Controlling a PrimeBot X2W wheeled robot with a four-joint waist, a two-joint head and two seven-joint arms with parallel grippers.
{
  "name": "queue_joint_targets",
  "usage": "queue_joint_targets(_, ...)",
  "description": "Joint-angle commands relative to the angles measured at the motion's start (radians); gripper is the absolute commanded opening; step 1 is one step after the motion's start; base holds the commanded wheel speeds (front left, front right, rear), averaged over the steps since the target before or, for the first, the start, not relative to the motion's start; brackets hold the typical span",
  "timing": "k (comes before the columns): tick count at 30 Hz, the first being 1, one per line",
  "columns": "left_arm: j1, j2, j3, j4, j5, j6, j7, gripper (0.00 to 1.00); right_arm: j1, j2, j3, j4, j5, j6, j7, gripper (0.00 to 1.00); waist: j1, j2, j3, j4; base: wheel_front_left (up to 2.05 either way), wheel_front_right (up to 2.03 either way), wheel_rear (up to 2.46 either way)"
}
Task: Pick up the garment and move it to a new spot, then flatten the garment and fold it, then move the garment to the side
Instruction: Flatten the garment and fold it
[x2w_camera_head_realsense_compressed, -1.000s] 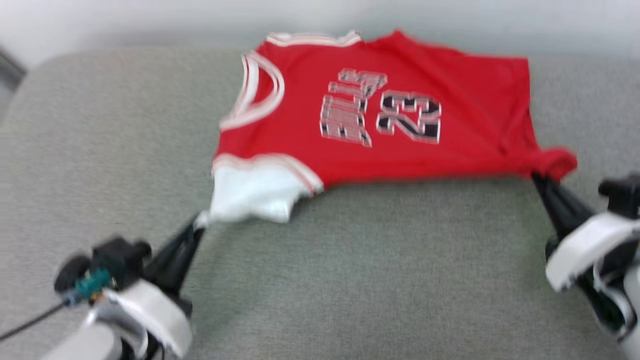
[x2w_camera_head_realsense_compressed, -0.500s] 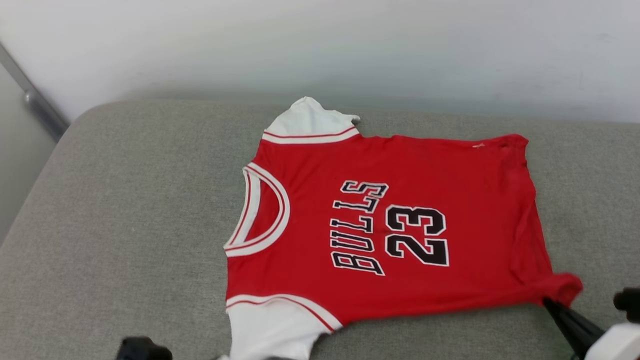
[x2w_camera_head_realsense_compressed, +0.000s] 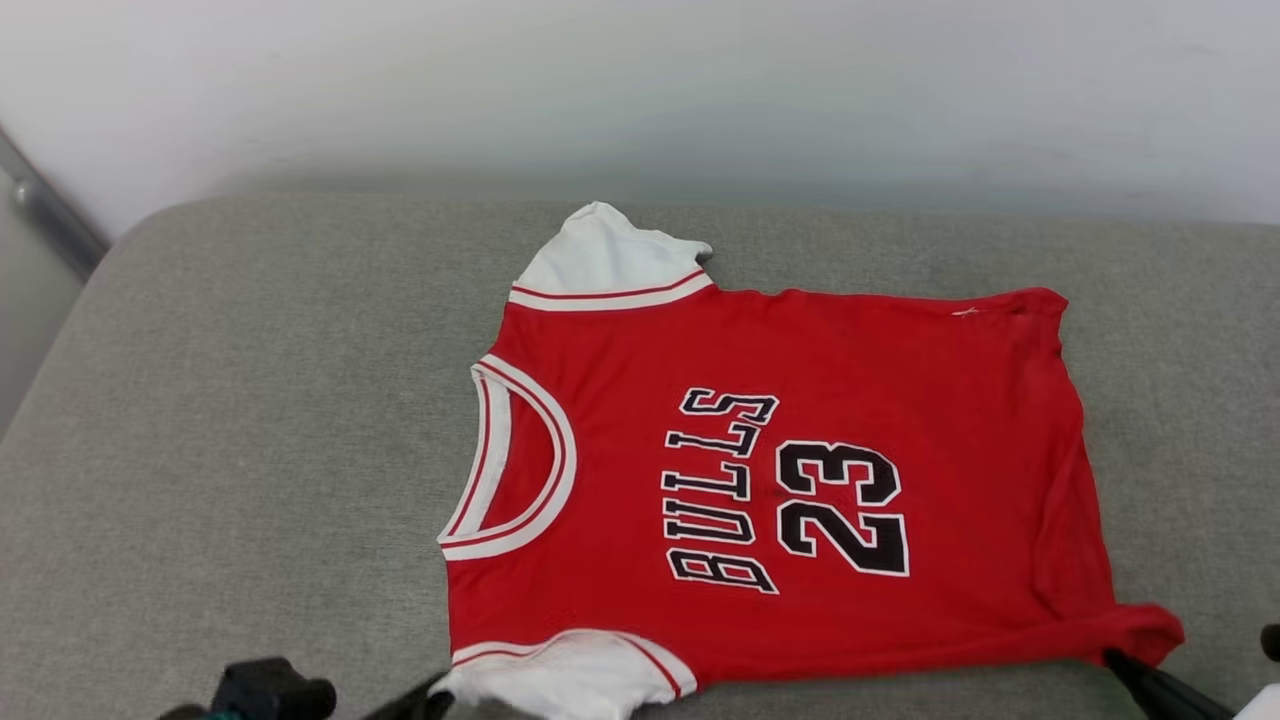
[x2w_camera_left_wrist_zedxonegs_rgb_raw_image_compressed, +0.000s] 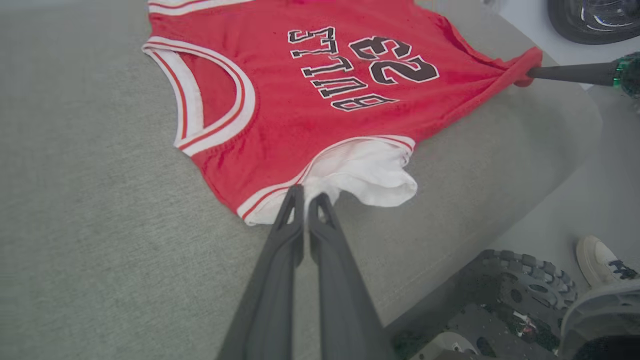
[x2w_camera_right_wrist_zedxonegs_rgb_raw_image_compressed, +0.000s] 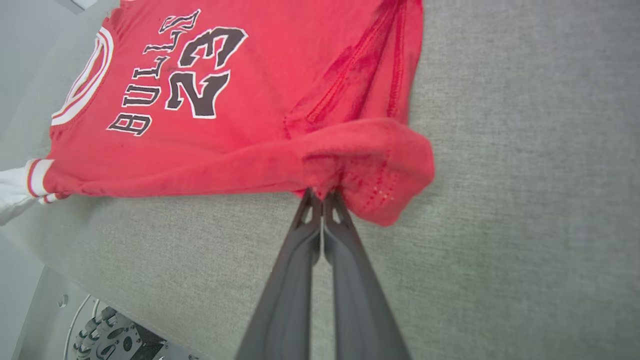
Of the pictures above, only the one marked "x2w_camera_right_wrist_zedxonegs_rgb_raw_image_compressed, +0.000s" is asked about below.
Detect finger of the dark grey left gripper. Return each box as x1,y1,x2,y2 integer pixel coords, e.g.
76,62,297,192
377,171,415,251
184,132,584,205
322,190,412,360
235,189,323,360

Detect red Bulls basketball jersey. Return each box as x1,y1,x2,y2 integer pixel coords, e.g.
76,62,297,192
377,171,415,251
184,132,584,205
0,0,436,227

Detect white thin cable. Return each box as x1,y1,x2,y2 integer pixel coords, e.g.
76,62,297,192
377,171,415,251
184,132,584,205
64,294,98,360

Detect grey fabric sofa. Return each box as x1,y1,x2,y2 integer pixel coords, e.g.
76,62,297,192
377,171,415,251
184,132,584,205
0,0,640,360

